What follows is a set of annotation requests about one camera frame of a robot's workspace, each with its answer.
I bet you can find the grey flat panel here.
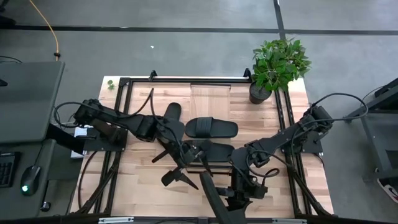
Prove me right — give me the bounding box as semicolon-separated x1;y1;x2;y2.
0;60;66;144

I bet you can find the dark metal cart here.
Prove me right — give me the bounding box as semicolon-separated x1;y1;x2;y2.
341;77;398;187

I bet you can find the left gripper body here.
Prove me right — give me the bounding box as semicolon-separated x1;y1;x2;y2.
170;139;195;170

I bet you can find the grey desk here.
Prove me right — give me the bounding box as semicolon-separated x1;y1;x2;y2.
0;60;85;218

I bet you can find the potted green plant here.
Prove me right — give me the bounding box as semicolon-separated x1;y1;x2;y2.
248;37;313;105

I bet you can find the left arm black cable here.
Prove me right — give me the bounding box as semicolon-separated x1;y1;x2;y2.
53;88;184;162

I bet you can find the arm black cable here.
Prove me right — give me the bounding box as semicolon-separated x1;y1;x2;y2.
53;88;184;162
244;92;369;179

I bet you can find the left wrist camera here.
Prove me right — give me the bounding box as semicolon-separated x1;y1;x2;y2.
186;139;214;166

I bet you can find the black frame wooden shelf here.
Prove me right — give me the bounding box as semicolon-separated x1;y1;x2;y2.
185;82;236;175

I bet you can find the black computer mouse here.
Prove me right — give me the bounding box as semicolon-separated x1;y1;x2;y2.
19;164;42;197

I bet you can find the white red sneaker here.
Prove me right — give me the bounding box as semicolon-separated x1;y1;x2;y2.
375;176;398;205

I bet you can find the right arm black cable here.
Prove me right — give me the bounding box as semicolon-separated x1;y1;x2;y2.
244;92;369;179

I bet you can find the black aluminium rig frame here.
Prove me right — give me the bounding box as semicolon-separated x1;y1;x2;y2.
70;68;335;218

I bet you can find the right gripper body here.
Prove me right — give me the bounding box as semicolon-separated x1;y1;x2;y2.
231;174;269;202

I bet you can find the black keyboard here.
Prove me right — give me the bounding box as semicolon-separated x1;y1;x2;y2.
0;151;20;189

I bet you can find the yellow cable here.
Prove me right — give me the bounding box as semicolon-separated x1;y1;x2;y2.
29;0;61;62

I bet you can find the silver metal bracket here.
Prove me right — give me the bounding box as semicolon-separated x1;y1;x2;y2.
98;217;134;224
272;218;308;224

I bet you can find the white box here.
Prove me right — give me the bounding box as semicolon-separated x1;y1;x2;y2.
70;125;94;159

